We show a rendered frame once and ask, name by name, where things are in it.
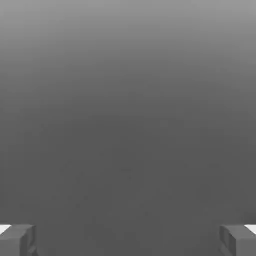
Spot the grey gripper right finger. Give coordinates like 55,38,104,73
218,224,256,256

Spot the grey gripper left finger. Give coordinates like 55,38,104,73
0,224,39,256

